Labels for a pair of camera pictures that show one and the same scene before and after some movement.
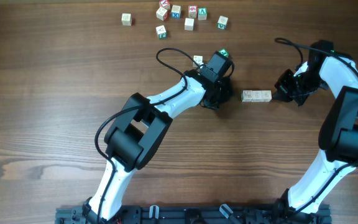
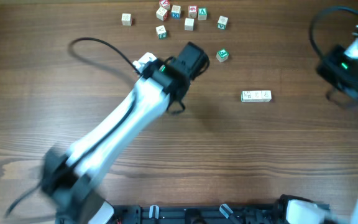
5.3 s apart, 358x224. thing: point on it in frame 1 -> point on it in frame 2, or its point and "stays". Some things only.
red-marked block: [266, 96] stays
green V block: [222, 22] stays
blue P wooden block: [257, 96] stays
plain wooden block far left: [127, 19] stays
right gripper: [289, 86] -> [327, 69]
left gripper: [223, 90] -> [194, 62]
